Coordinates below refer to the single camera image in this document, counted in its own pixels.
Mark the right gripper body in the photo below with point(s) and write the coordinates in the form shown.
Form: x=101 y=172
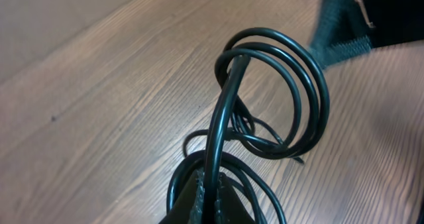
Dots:
x=395 y=21

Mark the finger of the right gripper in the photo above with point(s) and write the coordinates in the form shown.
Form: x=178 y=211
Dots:
x=341 y=33

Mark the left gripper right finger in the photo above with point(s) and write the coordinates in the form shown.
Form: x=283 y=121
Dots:
x=228 y=207

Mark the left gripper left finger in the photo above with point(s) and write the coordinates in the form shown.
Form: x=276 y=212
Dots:
x=185 y=199

